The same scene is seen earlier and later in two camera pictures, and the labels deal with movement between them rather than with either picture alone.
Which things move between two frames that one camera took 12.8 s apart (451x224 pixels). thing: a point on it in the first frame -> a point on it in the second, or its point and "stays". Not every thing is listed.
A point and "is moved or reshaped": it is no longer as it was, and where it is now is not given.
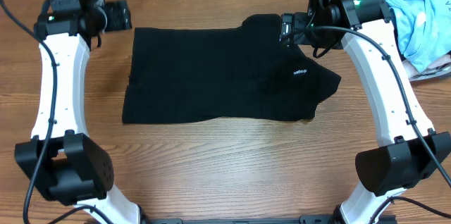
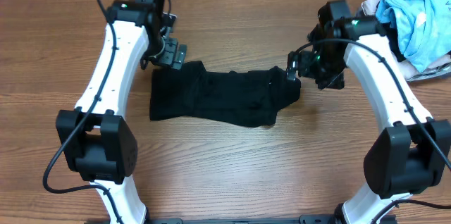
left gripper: (120, 15) -> (168, 60)
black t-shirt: (192, 75) is moved or reshaped
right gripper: (299, 21) -> (337, 78)
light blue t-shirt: (423, 25) stays
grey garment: (429, 73) stays
